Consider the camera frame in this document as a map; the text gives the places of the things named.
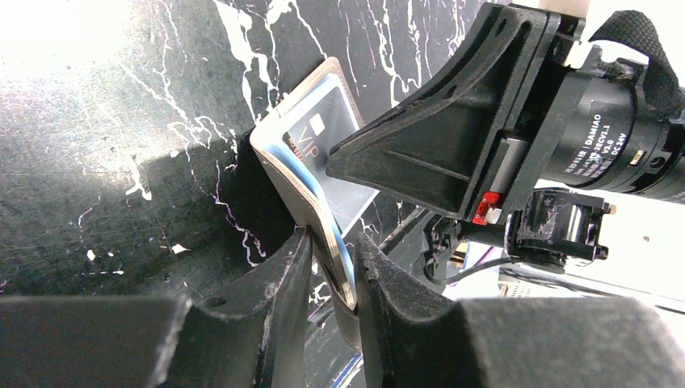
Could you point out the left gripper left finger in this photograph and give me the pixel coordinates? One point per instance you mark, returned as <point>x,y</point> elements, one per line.
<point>251,334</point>

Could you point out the silver metal card holder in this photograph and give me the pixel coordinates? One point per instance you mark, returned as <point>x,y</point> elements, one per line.
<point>306,200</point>

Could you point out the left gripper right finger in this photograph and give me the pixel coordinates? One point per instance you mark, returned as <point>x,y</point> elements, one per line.
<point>412,336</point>

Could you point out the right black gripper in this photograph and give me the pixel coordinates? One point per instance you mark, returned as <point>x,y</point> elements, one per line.
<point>605,113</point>

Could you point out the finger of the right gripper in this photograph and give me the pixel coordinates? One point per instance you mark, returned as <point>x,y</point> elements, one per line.
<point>484,86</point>
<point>453,157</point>

